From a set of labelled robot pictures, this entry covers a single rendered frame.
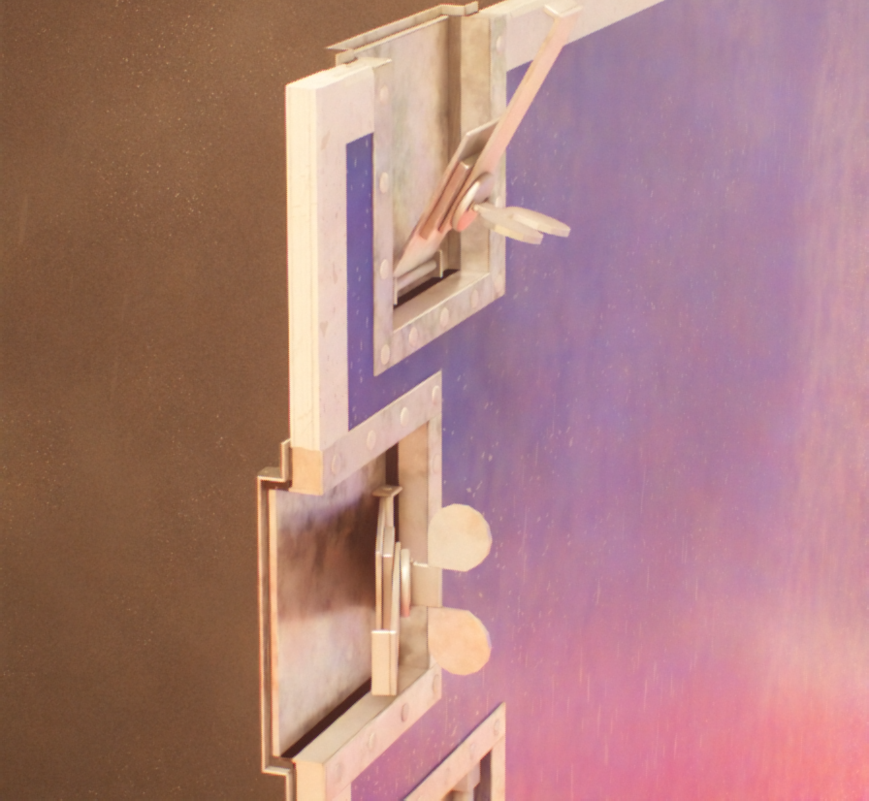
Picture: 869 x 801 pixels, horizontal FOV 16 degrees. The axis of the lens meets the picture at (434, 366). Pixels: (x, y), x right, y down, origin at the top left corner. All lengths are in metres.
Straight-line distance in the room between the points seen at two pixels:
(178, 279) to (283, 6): 0.22
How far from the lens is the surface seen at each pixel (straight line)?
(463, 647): 1.06
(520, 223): 1.06
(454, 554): 1.05
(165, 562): 2.20
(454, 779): 1.16
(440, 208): 1.06
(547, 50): 1.05
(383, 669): 0.99
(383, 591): 1.05
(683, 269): 1.38
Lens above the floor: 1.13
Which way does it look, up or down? 15 degrees down
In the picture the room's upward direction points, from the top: straight up
